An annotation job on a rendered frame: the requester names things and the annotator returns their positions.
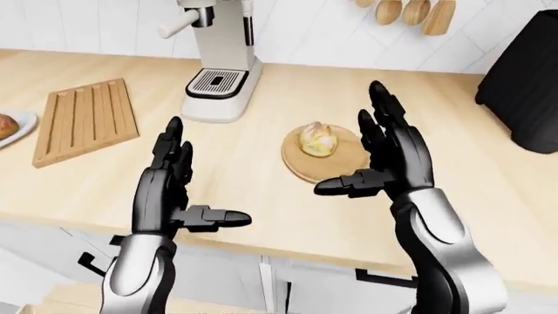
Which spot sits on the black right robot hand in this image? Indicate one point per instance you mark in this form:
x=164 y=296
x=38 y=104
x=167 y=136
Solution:
x=405 y=153

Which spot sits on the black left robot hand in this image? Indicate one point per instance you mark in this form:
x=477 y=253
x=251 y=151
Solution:
x=153 y=189

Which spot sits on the round wooden board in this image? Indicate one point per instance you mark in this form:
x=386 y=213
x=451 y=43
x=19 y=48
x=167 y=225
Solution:
x=322 y=160

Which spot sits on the grooved rectangular wooden cutting board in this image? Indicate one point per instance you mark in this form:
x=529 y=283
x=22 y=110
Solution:
x=86 y=122

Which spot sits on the pale crusty bread roll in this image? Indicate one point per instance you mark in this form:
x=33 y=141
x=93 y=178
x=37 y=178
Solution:
x=317 y=140

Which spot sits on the black appliance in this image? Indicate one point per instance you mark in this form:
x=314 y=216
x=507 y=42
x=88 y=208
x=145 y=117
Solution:
x=521 y=85

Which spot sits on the hanging wooden spatula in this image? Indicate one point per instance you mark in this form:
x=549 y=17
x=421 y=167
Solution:
x=438 y=18

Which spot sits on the hanging wooden spoon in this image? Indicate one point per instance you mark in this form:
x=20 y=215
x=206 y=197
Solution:
x=415 y=11
x=364 y=2
x=388 y=11

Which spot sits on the white espresso coffee machine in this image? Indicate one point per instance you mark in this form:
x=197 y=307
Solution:
x=220 y=62

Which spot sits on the white plate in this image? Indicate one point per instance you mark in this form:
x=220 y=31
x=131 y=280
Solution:
x=22 y=129

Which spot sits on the brown bread roll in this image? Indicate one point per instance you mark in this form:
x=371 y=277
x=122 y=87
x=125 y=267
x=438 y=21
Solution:
x=6 y=126

